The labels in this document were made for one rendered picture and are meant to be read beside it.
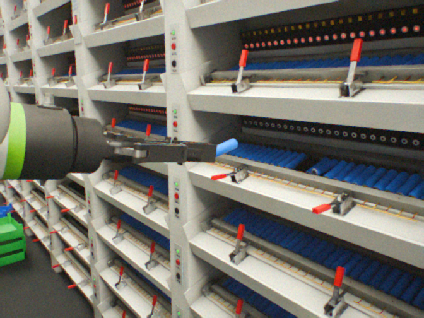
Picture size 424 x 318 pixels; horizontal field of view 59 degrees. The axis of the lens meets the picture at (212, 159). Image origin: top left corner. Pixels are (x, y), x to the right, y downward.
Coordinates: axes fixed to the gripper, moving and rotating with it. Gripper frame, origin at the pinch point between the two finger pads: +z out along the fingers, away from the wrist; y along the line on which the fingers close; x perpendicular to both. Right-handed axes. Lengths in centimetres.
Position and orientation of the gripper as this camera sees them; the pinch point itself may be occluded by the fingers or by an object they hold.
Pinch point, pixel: (193, 151)
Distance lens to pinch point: 61.1
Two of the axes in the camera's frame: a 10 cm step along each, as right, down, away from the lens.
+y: -6.1, -1.6, 7.8
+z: 7.8, 0.3, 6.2
